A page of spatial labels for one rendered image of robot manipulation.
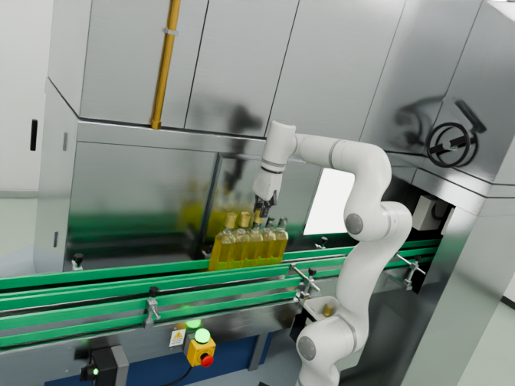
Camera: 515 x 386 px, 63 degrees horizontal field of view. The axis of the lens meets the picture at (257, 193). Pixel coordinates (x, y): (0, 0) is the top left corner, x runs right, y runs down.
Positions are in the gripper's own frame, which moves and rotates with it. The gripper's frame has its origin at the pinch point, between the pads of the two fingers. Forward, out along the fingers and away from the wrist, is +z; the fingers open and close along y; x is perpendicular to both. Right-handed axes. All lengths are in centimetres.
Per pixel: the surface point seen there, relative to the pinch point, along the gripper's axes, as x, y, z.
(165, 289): -33.6, 6.3, 24.3
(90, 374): -58, 21, 37
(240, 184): -2.9, -11.9, -4.4
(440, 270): 102, 17, 26
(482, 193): 102, 20, -16
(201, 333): -25.5, 19.6, 32.4
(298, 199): 27.0, -11.9, 1.4
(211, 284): -17.3, 6.0, 24.7
